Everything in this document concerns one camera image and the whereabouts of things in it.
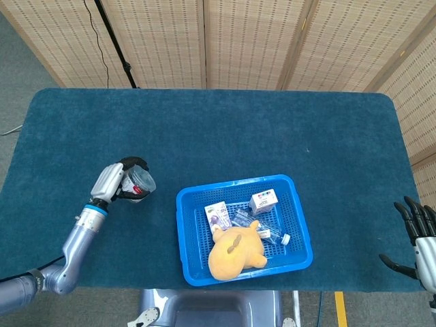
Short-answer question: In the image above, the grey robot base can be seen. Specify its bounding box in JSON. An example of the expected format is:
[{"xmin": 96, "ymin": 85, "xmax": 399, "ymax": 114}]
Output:
[{"xmin": 127, "ymin": 288, "xmax": 297, "ymax": 327}]

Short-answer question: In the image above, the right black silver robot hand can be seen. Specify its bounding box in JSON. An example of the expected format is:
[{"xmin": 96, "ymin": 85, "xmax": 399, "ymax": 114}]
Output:
[{"xmin": 378, "ymin": 196, "xmax": 436, "ymax": 294}]

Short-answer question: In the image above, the yellow floor tape strip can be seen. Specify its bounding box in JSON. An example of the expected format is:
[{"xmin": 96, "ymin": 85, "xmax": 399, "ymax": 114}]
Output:
[{"xmin": 334, "ymin": 291, "xmax": 348, "ymax": 327}]

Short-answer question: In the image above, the clear plastic water bottle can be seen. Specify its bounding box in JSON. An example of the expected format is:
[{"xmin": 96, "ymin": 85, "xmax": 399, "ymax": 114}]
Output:
[{"xmin": 233, "ymin": 208, "xmax": 291, "ymax": 245}]

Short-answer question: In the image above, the yellow plush dinosaur toy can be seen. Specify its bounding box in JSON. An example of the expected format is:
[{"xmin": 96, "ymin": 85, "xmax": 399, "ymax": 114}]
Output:
[{"xmin": 207, "ymin": 219, "xmax": 268, "ymax": 282}]

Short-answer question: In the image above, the purple juice carton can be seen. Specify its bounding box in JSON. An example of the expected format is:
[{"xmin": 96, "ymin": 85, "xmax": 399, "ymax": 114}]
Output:
[{"xmin": 204, "ymin": 201, "xmax": 233, "ymax": 234}]

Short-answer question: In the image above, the black tripod pole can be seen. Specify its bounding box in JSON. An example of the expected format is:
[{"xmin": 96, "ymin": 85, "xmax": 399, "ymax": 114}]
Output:
[{"xmin": 94, "ymin": 0, "xmax": 141, "ymax": 89}]

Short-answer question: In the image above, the white milk carton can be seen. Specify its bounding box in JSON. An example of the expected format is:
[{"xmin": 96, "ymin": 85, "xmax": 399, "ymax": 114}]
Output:
[{"xmin": 249, "ymin": 189, "xmax": 279, "ymax": 215}]

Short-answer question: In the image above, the clear jar of binder clips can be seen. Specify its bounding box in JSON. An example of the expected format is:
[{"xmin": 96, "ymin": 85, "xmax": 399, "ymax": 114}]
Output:
[{"xmin": 122, "ymin": 166, "xmax": 157, "ymax": 204}]

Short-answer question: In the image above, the thin black cable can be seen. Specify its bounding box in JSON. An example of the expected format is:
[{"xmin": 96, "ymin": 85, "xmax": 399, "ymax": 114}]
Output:
[{"xmin": 83, "ymin": 0, "xmax": 110, "ymax": 89}]

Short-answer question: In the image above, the white metal bar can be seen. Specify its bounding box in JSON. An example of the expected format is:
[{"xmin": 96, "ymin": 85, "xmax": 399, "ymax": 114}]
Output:
[{"xmin": 292, "ymin": 290, "xmax": 302, "ymax": 327}]

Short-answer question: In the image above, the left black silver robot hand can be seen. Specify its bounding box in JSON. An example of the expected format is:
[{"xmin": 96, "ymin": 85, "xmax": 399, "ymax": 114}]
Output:
[{"xmin": 90, "ymin": 156, "xmax": 151, "ymax": 204}]

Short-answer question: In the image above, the white floor cable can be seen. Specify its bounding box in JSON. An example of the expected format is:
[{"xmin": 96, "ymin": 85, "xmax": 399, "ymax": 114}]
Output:
[{"xmin": 0, "ymin": 124, "xmax": 23, "ymax": 137}]

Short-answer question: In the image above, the teal table cloth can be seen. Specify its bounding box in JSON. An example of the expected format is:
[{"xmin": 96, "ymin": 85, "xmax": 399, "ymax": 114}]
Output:
[{"xmin": 0, "ymin": 87, "xmax": 420, "ymax": 293}]

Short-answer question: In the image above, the bamboo screen panel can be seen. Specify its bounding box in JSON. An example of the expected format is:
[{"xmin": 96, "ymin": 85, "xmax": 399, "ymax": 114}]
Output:
[
  {"xmin": 203, "ymin": 0, "xmax": 309, "ymax": 91},
  {"xmin": 281, "ymin": 0, "xmax": 436, "ymax": 92},
  {"xmin": 101, "ymin": 0, "xmax": 207, "ymax": 89},
  {"xmin": 376, "ymin": 30, "xmax": 436, "ymax": 208},
  {"xmin": 0, "ymin": 0, "xmax": 136, "ymax": 89}
]

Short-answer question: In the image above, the blue perforated plastic basket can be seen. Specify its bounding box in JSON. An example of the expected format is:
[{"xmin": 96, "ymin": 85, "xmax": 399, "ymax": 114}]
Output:
[{"xmin": 175, "ymin": 174, "xmax": 314, "ymax": 287}]

